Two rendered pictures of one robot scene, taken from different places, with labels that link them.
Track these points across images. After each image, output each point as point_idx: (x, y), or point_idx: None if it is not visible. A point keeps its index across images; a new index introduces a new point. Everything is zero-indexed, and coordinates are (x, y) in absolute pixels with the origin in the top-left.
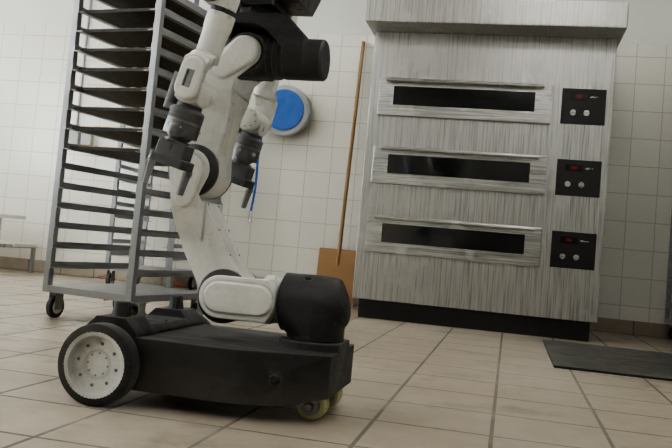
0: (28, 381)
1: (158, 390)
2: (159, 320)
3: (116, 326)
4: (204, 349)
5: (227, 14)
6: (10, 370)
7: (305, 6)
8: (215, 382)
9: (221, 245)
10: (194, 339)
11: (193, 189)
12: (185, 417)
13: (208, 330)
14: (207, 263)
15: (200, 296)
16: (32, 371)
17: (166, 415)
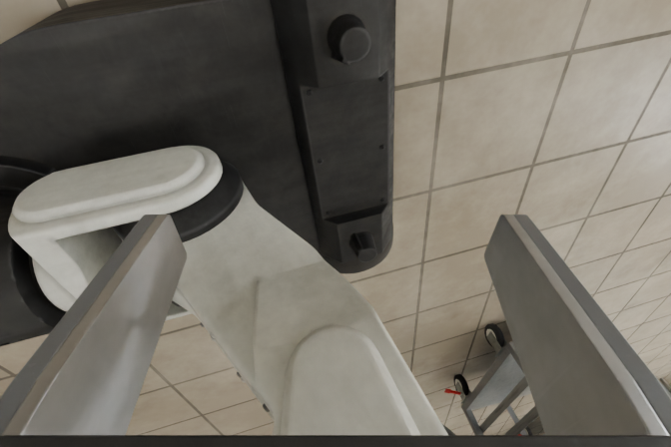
0: (464, 18)
1: None
2: (331, 156)
3: None
4: (103, 15)
5: None
6: (513, 64)
7: None
8: (88, 7)
9: (191, 289)
10: (192, 86)
11: (288, 424)
12: None
13: (268, 206)
14: (230, 237)
15: (213, 159)
16: (487, 81)
17: None
